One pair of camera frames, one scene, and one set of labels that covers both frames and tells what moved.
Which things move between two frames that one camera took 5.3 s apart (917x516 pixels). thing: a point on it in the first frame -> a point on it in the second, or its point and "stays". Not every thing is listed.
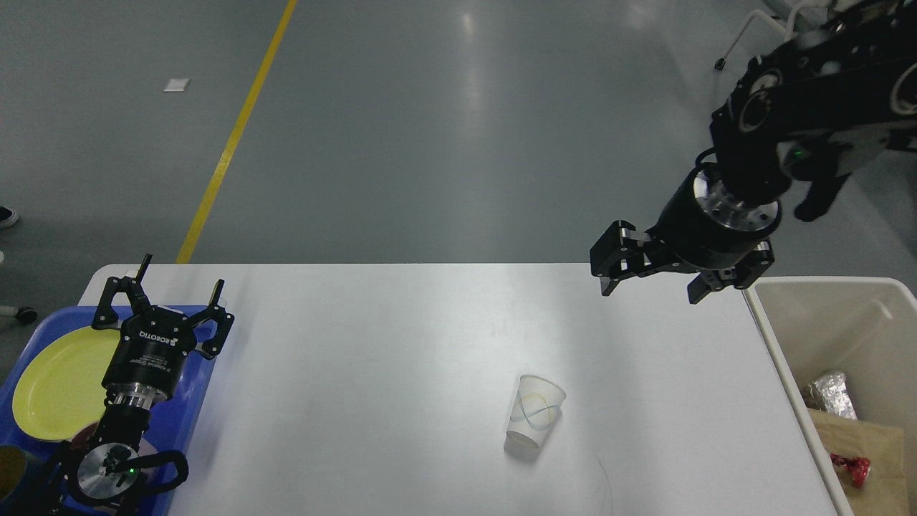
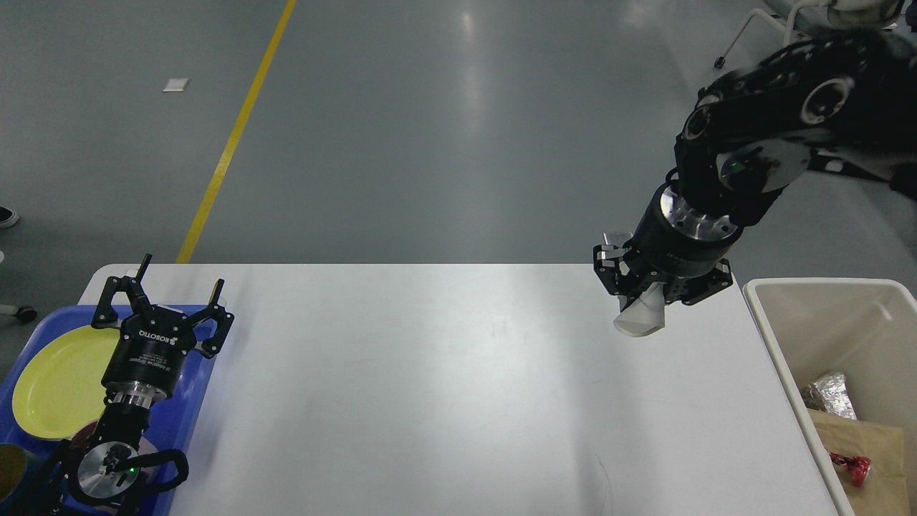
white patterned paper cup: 536,412 -> 645,314
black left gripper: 148,364 stays
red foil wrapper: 858,468 stays
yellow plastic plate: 59,390 stays
